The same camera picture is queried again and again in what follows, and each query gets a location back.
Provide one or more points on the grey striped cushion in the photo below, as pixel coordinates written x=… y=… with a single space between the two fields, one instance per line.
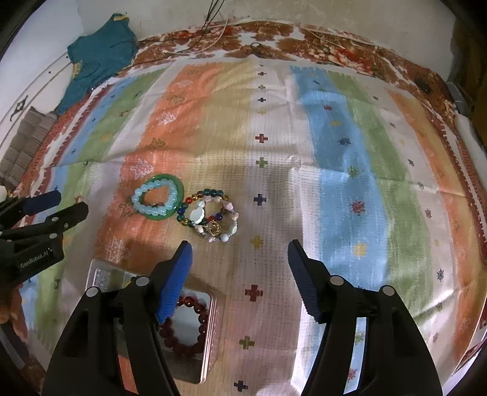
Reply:
x=26 y=137

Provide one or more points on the colourful striped cloth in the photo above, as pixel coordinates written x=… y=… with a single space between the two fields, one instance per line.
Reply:
x=266 y=182

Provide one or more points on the scissors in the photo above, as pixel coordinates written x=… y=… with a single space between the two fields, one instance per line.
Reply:
x=255 y=47

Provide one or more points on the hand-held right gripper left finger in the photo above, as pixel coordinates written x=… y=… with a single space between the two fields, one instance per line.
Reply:
x=175 y=283

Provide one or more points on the small black object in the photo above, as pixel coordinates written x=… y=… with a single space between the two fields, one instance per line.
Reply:
x=424 y=84

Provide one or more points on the green jade bangle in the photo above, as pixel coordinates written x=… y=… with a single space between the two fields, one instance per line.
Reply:
x=180 y=192

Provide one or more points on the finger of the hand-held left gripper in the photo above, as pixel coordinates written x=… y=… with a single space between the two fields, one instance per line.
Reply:
x=42 y=201
x=57 y=219

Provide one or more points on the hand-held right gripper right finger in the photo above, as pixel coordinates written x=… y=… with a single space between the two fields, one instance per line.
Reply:
x=304 y=280

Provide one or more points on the teal shirt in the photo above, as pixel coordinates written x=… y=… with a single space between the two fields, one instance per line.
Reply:
x=95 y=57

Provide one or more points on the metal tin box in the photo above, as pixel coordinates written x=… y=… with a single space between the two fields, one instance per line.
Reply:
x=102 y=274

